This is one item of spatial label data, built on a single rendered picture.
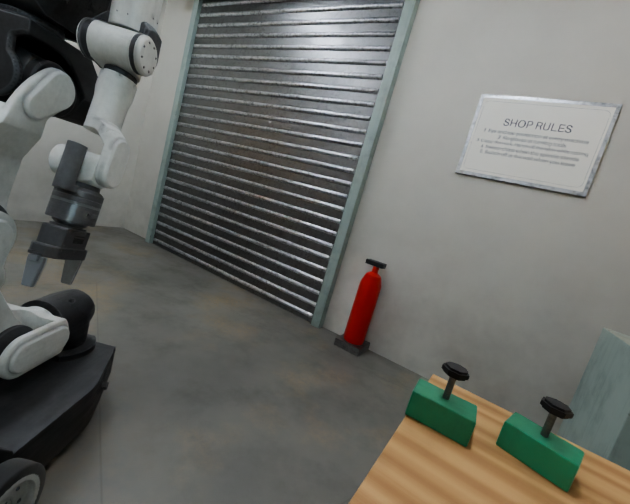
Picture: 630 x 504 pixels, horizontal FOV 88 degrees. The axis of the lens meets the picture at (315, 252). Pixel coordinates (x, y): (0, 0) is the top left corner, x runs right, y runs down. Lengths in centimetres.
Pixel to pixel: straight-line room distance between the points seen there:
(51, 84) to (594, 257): 221
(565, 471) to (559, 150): 171
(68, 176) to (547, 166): 205
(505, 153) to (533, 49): 57
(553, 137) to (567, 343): 107
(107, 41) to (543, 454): 109
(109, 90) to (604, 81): 215
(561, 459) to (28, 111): 117
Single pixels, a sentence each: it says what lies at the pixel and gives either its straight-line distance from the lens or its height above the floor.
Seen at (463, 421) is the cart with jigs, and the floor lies 57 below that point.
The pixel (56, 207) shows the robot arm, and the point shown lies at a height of 71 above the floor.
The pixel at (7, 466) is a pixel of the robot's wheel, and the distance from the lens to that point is 98.
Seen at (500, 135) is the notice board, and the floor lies 149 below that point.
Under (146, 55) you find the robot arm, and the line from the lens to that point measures 87.
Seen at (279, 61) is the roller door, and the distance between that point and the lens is 299.
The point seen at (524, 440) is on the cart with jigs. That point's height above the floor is 57.
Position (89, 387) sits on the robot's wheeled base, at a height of 17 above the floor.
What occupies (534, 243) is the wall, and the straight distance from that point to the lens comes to 212.
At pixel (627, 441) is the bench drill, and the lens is 128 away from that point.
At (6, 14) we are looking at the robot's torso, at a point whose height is 104.
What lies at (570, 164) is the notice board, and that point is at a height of 139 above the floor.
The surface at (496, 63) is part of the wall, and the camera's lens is 238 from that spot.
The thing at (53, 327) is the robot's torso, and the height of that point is 33.
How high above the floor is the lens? 86
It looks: 8 degrees down
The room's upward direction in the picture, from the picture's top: 16 degrees clockwise
